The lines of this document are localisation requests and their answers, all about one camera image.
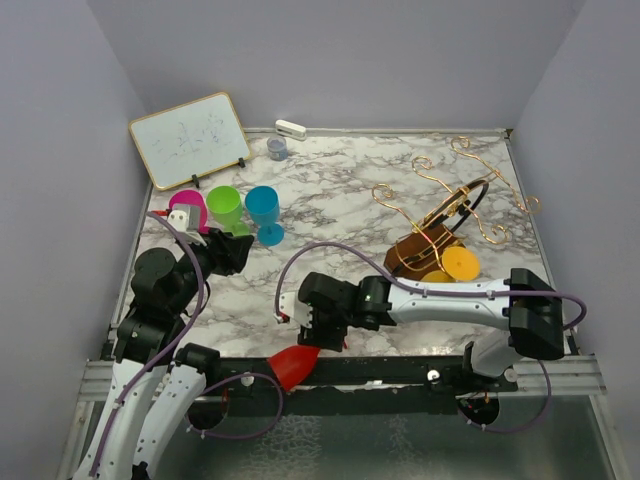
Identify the red wine glass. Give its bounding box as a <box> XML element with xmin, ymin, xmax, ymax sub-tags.
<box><xmin>267</xmin><ymin>345</ymin><xmax>320</xmax><ymax>392</ymax></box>

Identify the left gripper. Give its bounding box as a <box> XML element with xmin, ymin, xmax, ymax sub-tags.
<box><xmin>172</xmin><ymin>226</ymin><xmax>254</xmax><ymax>314</ymax></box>

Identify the white whiteboard eraser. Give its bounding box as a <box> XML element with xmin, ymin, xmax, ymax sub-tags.
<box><xmin>274</xmin><ymin>119</ymin><xmax>307</xmax><ymax>141</ymax></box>

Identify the blue wine glass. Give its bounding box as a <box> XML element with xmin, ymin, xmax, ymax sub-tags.
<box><xmin>245</xmin><ymin>186</ymin><xmax>284</xmax><ymax>247</ymax></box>

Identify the magenta wine glass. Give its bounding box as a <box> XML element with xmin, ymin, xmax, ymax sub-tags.
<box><xmin>168</xmin><ymin>189</ymin><xmax>212</xmax><ymax>234</ymax></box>

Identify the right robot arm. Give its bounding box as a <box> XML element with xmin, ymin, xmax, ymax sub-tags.
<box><xmin>279</xmin><ymin>268</ymin><xmax>564</xmax><ymax>391</ymax></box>

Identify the gold wire wine glass rack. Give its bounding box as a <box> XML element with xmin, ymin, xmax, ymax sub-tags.
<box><xmin>371</xmin><ymin>136</ymin><xmax>541</xmax><ymax>280</ymax></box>

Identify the green wine glass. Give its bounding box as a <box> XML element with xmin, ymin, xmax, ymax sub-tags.
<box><xmin>206</xmin><ymin>186</ymin><xmax>250</xmax><ymax>236</ymax></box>

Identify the small whiteboard with wooden frame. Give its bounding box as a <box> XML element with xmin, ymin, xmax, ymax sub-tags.
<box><xmin>128</xmin><ymin>92</ymin><xmax>252</xmax><ymax>191</ymax></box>

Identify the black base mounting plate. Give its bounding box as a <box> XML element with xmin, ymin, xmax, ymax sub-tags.
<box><xmin>175</xmin><ymin>344</ymin><xmax>517</xmax><ymax>417</ymax></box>

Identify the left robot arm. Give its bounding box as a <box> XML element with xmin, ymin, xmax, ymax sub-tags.
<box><xmin>74</xmin><ymin>228</ymin><xmax>254</xmax><ymax>479</ymax></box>

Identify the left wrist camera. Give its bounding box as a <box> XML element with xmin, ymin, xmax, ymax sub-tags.
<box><xmin>167</xmin><ymin>203</ymin><xmax>206</xmax><ymax>246</ymax></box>

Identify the yellow wine glass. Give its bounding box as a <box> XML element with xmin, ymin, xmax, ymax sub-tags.
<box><xmin>422</xmin><ymin>246</ymin><xmax>481</xmax><ymax>283</ymax></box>

